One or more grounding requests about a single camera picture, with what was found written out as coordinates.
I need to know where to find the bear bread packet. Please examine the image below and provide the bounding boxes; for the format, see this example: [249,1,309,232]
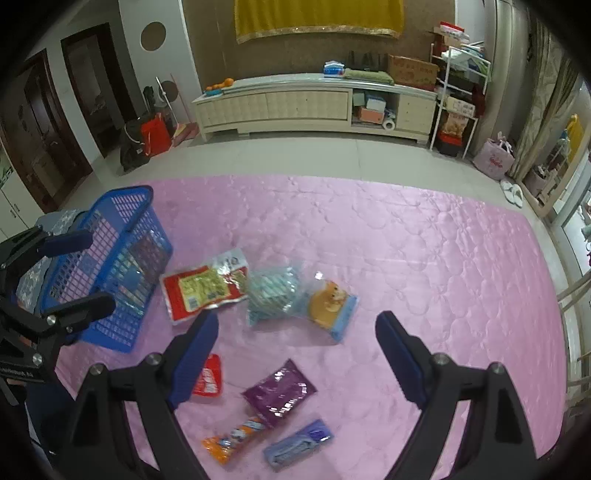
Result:
[307,272,360,343]

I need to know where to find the purple snack packet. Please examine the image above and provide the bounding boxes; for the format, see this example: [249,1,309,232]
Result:
[241,359,318,430]

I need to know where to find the pink quilted tablecloth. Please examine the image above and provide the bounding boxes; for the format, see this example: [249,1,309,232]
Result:
[28,175,571,480]

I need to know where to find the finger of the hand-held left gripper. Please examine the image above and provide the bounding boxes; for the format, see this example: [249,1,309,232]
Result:
[0,228,95,283]
[38,292,116,345]

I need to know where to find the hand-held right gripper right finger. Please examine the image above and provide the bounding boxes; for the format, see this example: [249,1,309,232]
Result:
[375,310,539,480]

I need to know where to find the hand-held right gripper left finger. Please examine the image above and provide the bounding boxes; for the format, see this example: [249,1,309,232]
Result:
[58,310,220,480]

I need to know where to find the white mop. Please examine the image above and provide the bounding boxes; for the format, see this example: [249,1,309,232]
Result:
[156,76,175,121]

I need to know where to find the pink tote bag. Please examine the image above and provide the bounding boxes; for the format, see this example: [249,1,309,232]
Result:
[473,134,515,181]

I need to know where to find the white slippers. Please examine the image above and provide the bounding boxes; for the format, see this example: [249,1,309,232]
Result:
[501,180,525,208]

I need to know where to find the small red snack packet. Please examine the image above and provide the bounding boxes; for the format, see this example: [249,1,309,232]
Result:
[191,353,225,398]

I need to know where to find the white cupboard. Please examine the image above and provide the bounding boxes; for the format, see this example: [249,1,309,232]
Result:
[0,143,35,241]

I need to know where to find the large red yellow-label packet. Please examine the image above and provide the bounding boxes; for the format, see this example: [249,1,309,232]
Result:
[159,248,250,326]

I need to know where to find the red bag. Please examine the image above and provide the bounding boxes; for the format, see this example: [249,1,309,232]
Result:
[141,113,171,157]

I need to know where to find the yellow cloth cover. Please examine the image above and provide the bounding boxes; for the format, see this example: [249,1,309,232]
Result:
[235,0,404,44]

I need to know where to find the plate of oranges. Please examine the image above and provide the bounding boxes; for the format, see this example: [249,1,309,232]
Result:
[205,78,235,97]

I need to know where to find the black bag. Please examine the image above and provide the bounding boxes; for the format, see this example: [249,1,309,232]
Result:
[120,117,153,174]

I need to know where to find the blue plastic basket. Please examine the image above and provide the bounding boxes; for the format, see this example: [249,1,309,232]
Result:
[41,185,175,354]

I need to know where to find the dark wooden door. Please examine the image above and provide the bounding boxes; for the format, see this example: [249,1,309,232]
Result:
[60,23,139,160]
[0,48,93,213]

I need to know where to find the brown cardboard box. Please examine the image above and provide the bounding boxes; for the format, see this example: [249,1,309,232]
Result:
[388,54,439,90]

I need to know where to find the orange long snack packet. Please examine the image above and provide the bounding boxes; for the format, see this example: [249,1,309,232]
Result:
[202,414,267,466]

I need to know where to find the green folded cloth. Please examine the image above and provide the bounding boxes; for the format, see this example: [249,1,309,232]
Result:
[344,68,395,86]

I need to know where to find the broom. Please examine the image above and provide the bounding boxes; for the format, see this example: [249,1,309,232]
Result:
[168,74,197,145]

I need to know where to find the teal snack packet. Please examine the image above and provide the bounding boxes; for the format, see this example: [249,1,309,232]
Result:
[247,265,311,328]

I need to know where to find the round brown wall decor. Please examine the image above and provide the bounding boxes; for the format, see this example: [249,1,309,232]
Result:
[141,21,167,51]
[159,78,182,103]

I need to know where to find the white metal rack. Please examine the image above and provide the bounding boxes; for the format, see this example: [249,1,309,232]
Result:
[429,21,492,160]

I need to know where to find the standing air conditioner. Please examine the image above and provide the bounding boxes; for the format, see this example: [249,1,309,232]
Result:
[489,0,532,134]

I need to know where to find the light blue snack packet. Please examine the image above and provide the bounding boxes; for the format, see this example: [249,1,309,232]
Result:
[263,419,335,472]

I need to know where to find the patterned curtain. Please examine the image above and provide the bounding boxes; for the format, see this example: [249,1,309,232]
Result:
[508,18,583,185]

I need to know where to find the cream TV cabinet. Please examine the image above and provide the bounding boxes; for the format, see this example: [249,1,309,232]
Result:
[191,74,438,146]

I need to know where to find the chair with grey cover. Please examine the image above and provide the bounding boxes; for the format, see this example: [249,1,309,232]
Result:
[14,210,90,310]

